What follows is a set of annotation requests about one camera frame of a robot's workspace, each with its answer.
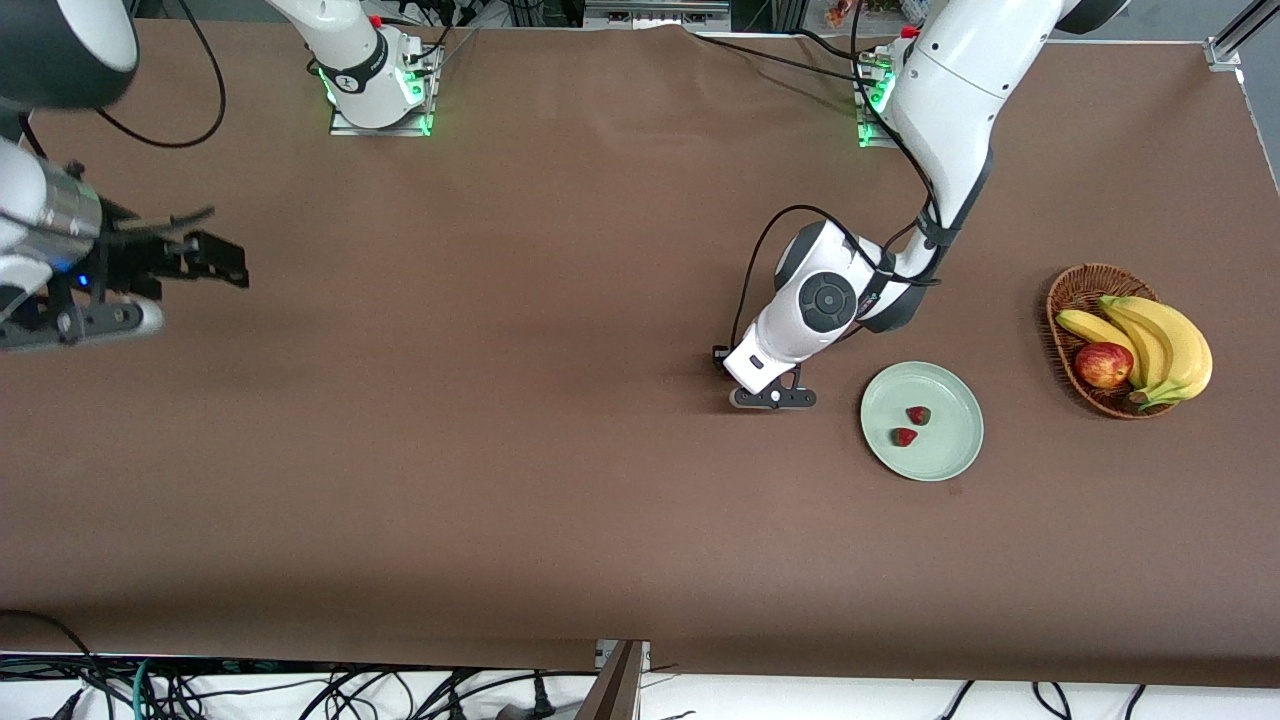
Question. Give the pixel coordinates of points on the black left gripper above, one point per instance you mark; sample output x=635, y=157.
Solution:
x=720, y=354

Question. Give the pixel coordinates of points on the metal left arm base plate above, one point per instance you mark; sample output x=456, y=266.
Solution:
x=866, y=138

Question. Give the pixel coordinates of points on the brown tablecloth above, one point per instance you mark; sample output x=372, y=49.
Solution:
x=500, y=350

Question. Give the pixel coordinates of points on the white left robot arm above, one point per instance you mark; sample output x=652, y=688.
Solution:
x=950, y=90

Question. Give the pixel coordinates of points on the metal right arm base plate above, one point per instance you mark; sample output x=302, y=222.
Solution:
x=400, y=126

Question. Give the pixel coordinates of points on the red apple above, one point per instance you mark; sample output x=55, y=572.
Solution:
x=1104, y=365

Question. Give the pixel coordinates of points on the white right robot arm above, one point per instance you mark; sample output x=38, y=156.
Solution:
x=350, y=50

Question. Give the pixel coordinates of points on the red toy strawberry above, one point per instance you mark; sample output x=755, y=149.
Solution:
x=918, y=415
x=905, y=437

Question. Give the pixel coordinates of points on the black plug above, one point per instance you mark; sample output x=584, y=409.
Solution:
x=543, y=698

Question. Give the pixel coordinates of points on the small yellow banana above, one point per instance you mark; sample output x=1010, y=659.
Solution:
x=1090, y=326

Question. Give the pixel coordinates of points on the large yellow banana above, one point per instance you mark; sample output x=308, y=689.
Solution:
x=1188, y=350

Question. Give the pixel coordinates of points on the grey device box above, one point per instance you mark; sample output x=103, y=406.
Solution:
x=655, y=14

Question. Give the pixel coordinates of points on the brown frame post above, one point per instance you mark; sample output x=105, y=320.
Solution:
x=612, y=690

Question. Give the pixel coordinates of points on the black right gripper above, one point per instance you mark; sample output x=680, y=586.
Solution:
x=128, y=262

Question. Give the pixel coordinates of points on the aluminium frame profile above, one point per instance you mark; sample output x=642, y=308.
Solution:
x=1238, y=35

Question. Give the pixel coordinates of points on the brown wicker basket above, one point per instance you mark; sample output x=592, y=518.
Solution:
x=1082, y=288

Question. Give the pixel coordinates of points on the light green round plate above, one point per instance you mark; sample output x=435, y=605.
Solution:
x=950, y=445

